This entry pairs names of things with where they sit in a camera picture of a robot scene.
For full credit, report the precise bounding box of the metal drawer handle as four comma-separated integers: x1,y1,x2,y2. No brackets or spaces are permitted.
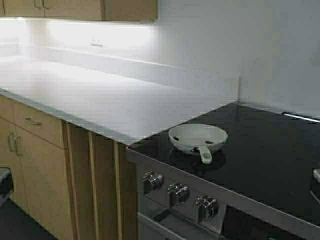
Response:
24,117,42,126

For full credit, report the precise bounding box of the left chrome stove knob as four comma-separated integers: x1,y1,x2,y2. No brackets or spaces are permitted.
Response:
142,171,164,194

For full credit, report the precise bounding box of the white frying pan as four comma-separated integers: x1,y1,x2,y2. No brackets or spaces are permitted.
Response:
168,123,228,165

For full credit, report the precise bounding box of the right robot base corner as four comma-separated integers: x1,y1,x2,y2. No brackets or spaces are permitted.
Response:
310,168,320,202

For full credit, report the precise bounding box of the cabinet door handle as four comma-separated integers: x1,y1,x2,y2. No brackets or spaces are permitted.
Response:
7,132,15,152
14,136,23,157

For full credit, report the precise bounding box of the wooden upper wall cabinet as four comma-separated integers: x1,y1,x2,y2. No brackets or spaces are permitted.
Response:
0,0,158,22

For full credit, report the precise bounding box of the right cabinet door handle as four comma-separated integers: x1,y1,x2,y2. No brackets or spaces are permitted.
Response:
14,136,23,157

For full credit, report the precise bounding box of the chrome stove knob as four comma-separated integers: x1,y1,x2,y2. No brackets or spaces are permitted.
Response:
142,171,164,194
193,195,219,224
167,182,190,208

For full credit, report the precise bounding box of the left cabinet door handle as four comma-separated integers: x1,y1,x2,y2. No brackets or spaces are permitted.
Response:
7,132,15,152

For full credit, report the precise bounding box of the right chrome stove knob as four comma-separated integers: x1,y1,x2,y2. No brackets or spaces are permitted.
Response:
193,195,219,224

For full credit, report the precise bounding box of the middle chrome stove knob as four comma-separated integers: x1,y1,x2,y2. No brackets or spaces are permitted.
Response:
167,182,190,208

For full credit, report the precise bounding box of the wooden base cabinet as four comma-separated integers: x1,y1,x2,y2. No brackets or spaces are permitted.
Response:
0,96,138,240

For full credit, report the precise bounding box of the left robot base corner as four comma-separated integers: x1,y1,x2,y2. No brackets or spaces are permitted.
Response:
0,167,14,206

